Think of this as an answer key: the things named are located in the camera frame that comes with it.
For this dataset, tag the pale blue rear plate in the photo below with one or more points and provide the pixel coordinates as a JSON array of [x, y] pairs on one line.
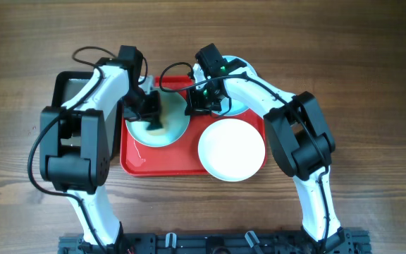
[[222, 108]]

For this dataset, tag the white plate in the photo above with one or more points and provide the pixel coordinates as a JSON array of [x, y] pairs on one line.
[[231, 150]]

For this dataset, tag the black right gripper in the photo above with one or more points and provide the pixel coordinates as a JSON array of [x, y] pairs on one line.
[[195, 108]]

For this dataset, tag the black water tray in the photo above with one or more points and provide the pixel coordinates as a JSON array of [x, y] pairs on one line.
[[68, 84]]

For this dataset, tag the pale green plate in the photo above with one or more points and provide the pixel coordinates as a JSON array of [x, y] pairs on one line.
[[172, 119]]

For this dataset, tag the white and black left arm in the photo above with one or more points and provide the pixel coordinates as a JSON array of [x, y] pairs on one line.
[[79, 133]]

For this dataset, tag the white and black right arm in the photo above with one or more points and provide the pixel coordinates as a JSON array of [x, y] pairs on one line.
[[300, 140]]

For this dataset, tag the red plastic tray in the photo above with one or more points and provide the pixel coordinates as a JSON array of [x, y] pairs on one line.
[[181, 157]]

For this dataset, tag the green and yellow sponge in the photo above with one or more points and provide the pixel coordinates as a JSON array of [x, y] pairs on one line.
[[154, 123]]

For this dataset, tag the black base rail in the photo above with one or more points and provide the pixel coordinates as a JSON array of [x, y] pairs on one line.
[[344, 241]]

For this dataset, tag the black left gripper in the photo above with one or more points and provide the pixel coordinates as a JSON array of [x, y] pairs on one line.
[[151, 115]]

